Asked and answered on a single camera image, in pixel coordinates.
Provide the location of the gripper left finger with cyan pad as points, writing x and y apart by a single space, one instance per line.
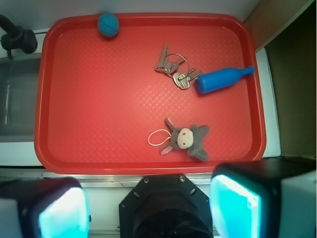
43 208

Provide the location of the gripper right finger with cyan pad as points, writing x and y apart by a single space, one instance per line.
268 198

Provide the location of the blue plastic bottle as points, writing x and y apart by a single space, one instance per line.
220 79

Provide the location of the red plastic tray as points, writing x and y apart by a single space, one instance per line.
100 98

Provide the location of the steel sink basin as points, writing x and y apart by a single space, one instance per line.
18 95

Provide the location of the silver key bunch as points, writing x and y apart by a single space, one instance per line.
169 64

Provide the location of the black faucet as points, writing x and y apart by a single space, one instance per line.
16 37

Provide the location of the blue ball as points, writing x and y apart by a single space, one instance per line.
108 25

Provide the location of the grey plush donkey keychain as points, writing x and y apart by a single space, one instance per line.
190 139

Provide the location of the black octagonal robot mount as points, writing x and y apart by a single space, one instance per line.
165 206

